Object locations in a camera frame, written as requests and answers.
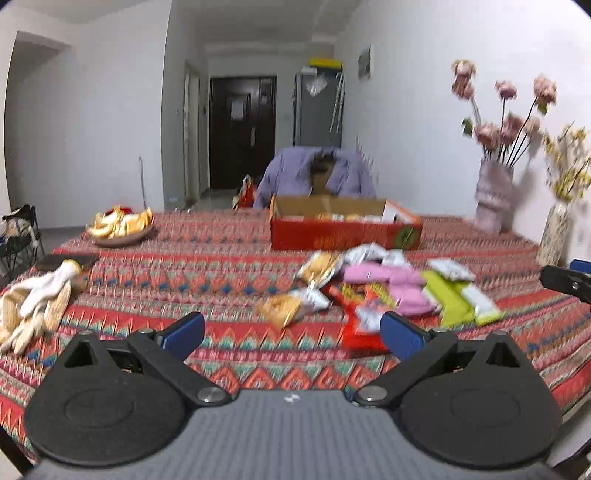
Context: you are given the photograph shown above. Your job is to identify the floral print vase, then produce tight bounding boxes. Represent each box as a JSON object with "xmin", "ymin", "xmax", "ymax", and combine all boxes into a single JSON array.
[{"xmin": 536, "ymin": 200, "xmax": 570, "ymax": 267}]

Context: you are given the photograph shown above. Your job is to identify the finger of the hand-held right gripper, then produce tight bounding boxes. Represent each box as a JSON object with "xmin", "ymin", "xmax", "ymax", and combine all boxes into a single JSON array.
[{"xmin": 540, "ymin": 259, "xmax": 591, "ymax": 305}]

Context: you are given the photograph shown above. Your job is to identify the red bag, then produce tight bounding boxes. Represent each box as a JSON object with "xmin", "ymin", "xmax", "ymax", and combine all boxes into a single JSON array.
[{"xmin": 233, "ymin": 175, "xmax": 257, "ymax": 209}]

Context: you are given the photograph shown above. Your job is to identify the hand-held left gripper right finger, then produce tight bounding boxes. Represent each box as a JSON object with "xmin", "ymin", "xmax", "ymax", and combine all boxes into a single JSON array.
[{"xmin": 353, "ymin": 311, "xmax": 532, "ymax": 409}]

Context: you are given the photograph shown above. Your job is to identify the white green snack packet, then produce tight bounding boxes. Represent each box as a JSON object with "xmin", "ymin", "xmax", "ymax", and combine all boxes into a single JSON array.
[{"xmin": 462, "ymin": 284, "xmax": 505, "ymax": 325}]

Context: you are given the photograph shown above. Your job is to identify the red yellow striped snack packet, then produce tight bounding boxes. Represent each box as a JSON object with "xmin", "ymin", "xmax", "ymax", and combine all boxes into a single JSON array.
[{"xmin": 324, "ymin": 281, "xmax": 399, "ymax": 311}]

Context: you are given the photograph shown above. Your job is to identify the pink textured vase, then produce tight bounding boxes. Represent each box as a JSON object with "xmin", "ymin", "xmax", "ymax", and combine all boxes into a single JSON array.
[{"xmin": 473, "ymin": 159, "xmax": 515, "ymax": 234}]

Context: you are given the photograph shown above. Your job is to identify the pink artificial flowers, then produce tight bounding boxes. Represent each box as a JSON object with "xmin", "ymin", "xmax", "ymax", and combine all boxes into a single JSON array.
[{"xmin": 451, "ymin": 59, "xmax": 558, "ymax": 168}]

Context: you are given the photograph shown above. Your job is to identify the pink snack packet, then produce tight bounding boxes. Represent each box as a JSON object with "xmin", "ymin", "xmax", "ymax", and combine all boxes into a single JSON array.
[
  {"xmin": 342, "ymin": 263, "xmax": 426, "ymax": 285},
  {"xmin": 388, "ymin": 281, "xmax": 439, "ymax": 317}
]

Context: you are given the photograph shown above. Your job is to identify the grey refrigerator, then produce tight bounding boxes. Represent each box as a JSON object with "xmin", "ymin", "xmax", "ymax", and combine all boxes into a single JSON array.
[{"xmin": 294, "ymin": 71, "xmax": 343, "ymax": 148}]

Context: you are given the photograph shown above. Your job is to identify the dark entrance door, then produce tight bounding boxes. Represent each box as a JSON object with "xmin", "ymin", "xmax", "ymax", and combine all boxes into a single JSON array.
[{"xmin": 210, "ymin": 76, "xmax": 277, "ymax": 190}]

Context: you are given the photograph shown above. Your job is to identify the red cardboard box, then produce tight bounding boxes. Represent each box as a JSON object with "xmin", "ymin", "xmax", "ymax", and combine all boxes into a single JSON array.
[{"xmin": 269, "ymin": 195, "xmax": 423, "ymax": 252}]

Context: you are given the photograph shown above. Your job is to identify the yellow cracker packet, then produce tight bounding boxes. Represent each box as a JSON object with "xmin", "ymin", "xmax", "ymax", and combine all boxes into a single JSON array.
[
  {"xmin": 295, "ymin": 250, "xmax": 345, "ymax": 289},
  {"xmin": 256, "ymin": 287, "xmax": 331, "ymax": 329}
]

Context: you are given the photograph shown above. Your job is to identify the red silver snack packet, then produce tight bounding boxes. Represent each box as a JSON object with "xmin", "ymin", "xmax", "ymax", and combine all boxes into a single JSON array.
[{"xmin": 341, "ymin": 305, "xmax": 393, "ymax": 352}]

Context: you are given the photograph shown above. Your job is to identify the dark flat case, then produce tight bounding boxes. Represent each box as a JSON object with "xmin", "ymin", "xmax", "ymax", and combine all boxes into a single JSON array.
[{"xmin": 36, "ymin": 253, "xmax": 100, "ymax": 274}]

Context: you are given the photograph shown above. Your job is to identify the purple jacket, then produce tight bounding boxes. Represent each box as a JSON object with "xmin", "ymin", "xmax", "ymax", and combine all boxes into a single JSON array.
[{"xmin": 253, "ymin": 147, "xmax": 377, "ymax": 209}]

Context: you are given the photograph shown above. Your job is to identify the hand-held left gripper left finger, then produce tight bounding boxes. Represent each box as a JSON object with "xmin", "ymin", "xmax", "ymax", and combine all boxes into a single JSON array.
[{"xmin": 58, "ymin": 311, "xmax": 232, "ymax": 408}]

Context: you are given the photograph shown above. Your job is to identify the brown plate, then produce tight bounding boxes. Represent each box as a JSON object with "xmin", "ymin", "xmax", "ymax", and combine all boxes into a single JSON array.
[{"xmin": 88, "ymin": 225, "xmax": 155, "ymax": 248}]

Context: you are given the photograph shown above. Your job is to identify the black folding chair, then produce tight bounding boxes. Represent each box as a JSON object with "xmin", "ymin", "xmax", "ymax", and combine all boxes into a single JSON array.
[{"xmin": 0, "ymin": 204, "xmax": 45, "ymax": 283}]

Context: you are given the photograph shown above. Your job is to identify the hanging white straps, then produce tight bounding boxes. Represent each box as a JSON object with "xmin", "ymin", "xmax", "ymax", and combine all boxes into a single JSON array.
[{"xmin": 329, "ymin": 74, "xmax": 345, "ymax": 134}]

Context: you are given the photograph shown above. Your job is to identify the white work glove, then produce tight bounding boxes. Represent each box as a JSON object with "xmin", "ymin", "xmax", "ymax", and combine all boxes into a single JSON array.
[
  {"xmin": 0, "ymin": 295, "xmax": 47, "ymax": 355},
  {"xmin": 7, "ymin": 259, "xmax": 81, "ymax": 334}
]

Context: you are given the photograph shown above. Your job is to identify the plate of orange peels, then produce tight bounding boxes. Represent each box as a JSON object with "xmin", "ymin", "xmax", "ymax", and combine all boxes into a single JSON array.
[{"xmin": 87, "ymin": 205, "xmax": 155, "ymax": 239}]

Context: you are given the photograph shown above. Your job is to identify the white interior door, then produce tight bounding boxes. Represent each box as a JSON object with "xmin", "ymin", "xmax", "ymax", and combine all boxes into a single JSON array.
[{"xmin": 185, "ymin": 65, "xmax": 202, "ymax": 204}]

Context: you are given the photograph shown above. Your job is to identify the yellow artificial flowers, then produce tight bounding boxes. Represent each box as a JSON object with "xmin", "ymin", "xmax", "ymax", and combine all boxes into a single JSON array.
[{"xmin": 542, "ymin": 122, "xmax": 591, "ymax": 205}]

